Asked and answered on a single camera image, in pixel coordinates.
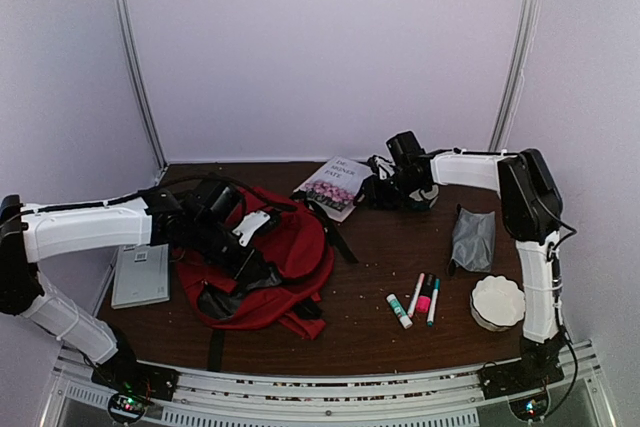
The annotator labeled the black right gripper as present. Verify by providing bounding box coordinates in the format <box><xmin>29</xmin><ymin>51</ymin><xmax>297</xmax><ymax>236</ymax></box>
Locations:
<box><xmin>353</xmin><ymin>169</ymin><xmax>423</xmax><ymax>211</ymax></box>

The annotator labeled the pink roses designer book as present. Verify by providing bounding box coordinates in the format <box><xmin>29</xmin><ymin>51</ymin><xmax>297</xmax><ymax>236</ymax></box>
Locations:
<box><xmin>295</xmin><ymin>156</ymin><xmax>372</xmax><ymax>223</ymax></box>

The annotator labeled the red backpack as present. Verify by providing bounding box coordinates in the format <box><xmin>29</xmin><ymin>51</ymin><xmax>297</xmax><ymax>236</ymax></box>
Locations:
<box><xmin>170</xmin><ymin>182</ymin><xmax>358</xmax><ymax>371</ymax></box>

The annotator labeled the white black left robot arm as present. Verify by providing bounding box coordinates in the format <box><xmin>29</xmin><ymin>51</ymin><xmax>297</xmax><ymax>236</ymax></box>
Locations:
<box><xmin>1</xmin><ymin>176</ymin><xmax>274</xmax><ymax>391</ymax></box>

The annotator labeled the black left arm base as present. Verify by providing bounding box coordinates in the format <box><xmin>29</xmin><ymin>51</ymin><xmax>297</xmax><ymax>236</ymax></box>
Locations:
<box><xmin>86</xmin><ymin>344</ymin><xmax>179</xmax><ymax>403</ymax></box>

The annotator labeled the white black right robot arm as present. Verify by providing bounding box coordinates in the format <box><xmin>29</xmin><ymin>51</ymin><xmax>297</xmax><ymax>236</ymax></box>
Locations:
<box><xmin>354</xmin><ymin>131</ymin><xmax>576</xmax><ymax>389</ymax></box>

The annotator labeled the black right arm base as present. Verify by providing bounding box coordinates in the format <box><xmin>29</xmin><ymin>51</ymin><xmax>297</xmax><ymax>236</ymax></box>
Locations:
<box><xmin>477</xmin><ymin>337</ymin><xmax>564</xmax><ymax>399</ymax></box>

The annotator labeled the white dark-rimmed bowl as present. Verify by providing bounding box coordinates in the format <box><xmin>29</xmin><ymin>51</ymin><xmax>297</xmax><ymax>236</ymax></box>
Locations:
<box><xmin>405</xmin><ymin>185</ymin><xmax>439</xmax><ymax>212</ymax></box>

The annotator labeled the white pink marker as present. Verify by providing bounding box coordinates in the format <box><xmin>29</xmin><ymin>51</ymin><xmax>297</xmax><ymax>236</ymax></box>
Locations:
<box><xmin>407</xmin><ymin>272</ymin><xmax>425</xmax><ymax>318</ymax></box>

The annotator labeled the grey notebook with barcodes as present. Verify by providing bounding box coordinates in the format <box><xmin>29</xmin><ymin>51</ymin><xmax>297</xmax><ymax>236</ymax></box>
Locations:
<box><xmin>111</xmin><ymin>245</ymin><xmax>170</xmax><ymax>310</ymax></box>

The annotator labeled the grey pencil pouch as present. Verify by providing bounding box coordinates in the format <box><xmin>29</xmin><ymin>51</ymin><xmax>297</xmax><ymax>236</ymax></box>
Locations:
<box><xmin>446</xmin><ymin>204</ymin><xmax>496</xmax><ymax>277</ymax></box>

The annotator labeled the black pink highlighter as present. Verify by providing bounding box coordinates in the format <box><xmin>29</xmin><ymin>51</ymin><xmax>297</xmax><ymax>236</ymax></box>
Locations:
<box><xmin>416</xmin><ymin>273</ymin><xmax>437</xmax><ymax>313</ymax></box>

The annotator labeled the white teal marker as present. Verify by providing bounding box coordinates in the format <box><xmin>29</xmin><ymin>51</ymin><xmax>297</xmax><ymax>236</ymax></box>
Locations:
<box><xmin>426</xmin><ymin>278</ymin><xmax>441</xmax><ymax>327</ymax></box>

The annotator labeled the white green glue stick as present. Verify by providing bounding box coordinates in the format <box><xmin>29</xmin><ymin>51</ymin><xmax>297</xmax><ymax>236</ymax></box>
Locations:
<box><xmin>386</xmin><ymin>293</ymin><xmax>413</xmax><ymax>329</ymax></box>

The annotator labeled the white scalloped dish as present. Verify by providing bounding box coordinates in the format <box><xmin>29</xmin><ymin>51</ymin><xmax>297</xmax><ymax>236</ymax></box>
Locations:
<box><xmin>470</xmin><ymin>275</ymin><xmax>525</xmax><ymax>332</ymax></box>

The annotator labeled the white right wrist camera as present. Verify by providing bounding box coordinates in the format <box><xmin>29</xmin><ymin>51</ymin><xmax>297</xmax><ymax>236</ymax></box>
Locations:
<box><xmin>366</xmin><ymin>155</ymin><xmax>396</xmax><ymax>181</ymax></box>

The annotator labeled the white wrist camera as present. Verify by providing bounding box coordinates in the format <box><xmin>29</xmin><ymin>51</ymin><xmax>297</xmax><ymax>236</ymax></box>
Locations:
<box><xmin>366</xmin><ymin>155</ymin><xmax>396</xmax><ymax>181</ymax></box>
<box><xmin>232</xmin><ymin>210</ymin><xmax>279</xmax><ymax>247</ymax></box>

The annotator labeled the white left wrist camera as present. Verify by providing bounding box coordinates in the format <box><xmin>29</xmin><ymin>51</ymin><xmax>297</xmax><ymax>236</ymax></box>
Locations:
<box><xmin>232</xmin><ymin>210</ymin><xmax>279</xmax><ymax>247</ymax></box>

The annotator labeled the aluminium front rail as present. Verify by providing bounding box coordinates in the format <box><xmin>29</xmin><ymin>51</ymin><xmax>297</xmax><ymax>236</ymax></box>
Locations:
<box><xmin>39</xmin><ymin>341</ymin><xmax>616</xmax><ymax>427</ymax></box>

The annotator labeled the right aluminium frame post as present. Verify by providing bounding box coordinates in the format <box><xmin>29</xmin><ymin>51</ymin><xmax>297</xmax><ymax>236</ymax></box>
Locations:
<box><xmin>488</xmin><ymin>0</ymin><xmax>540</xmax><ymax>151</ymax></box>

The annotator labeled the aluminium frame post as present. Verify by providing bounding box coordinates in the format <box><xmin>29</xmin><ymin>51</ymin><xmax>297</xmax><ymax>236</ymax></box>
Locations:
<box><xmin>488</xmin><ymin>0</ymin><xmax>540</xmax><ymax>151</ymax></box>
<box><xmin>114</xmin><ymin>0</ymin><xmax>168</xmax><ymax>172</ymax></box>

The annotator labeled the left aluminium frame post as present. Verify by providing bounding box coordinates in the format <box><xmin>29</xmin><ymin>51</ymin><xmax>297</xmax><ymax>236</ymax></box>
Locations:
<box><xmin>114</xmin><ymin>0</ymin><xmax>168</xmax><ymax>172</ymax></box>

